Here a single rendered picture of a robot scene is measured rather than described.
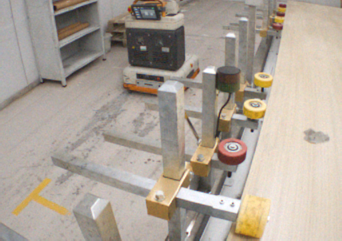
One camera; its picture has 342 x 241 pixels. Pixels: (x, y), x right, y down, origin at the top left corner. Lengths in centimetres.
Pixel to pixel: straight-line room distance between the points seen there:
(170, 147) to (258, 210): 20
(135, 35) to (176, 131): 239
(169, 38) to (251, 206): 229
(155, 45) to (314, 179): 228
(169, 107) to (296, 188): 38
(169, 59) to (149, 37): 28
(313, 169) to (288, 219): 19
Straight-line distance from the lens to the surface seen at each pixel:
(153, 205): 57
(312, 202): 70
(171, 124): 52
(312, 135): 90
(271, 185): 71
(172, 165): 58
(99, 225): 36
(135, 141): 91
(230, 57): 98
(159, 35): 275
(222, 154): 78
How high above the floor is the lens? 139
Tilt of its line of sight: 31 degrees down
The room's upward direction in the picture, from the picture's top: 3 degrees counter-clockwise
